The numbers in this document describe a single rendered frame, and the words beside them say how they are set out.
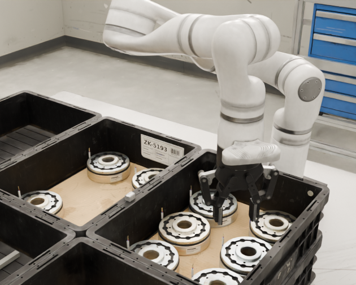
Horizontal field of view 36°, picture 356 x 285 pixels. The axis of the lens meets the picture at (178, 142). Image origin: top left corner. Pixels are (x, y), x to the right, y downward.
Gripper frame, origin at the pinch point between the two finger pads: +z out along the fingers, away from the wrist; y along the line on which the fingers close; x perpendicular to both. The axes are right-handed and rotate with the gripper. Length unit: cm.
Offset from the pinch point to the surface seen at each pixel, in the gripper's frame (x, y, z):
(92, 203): -26.1, 24.8, 12.1
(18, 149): -55, 43, 12
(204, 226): -9.9, 3.2, 9.4
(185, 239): -6.0, 7.9, 9.0
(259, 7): -289, -99, 37
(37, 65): -366, 62, 96
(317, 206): -3.3, -16.9, 2.6
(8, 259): -8.5, 40.9, 10.9
